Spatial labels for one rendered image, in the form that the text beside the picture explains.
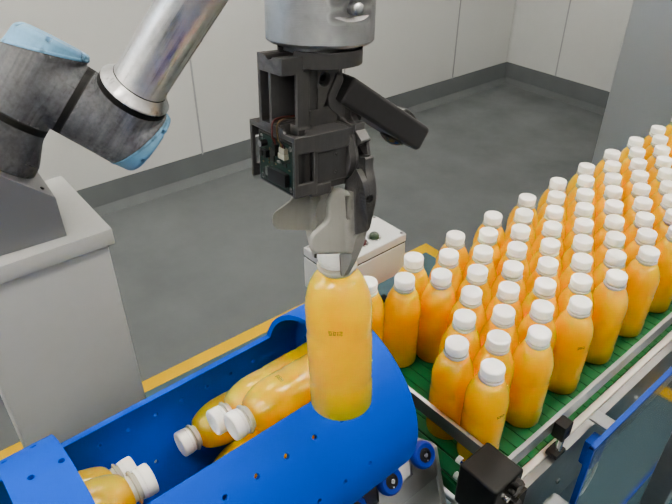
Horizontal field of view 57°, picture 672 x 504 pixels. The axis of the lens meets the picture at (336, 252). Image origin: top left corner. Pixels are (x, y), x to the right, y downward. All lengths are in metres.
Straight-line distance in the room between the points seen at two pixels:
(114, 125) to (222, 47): 2.59
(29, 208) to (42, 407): 0.49
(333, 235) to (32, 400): 1.14
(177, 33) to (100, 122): 0.24
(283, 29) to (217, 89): 3.42
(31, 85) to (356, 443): 0.91
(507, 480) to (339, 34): 0.72
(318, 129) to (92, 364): 1.16
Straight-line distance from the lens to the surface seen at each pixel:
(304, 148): 0.51
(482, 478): 1.00
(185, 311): 2.90
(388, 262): 1.31
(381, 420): 0.84
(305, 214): 0.61
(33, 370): 1.54
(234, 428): 0.83
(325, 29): 0.49
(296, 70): 0.51
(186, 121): 3.88
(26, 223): 1.38
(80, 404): 1.65
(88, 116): 1.34
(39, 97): 1.34
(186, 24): 1.24
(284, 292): 2.94
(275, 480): 0.77
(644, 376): 1.41
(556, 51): 5.56
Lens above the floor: 1.80
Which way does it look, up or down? 34 degrees down
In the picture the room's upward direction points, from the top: straight up
